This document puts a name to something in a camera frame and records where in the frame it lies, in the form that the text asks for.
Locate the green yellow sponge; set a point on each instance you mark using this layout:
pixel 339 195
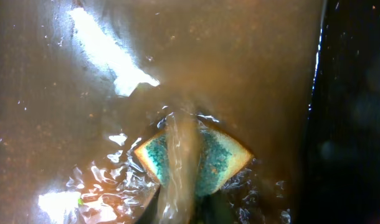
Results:
pixel 222 157

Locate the black water basin tray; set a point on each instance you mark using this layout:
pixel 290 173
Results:
pixel 82 83

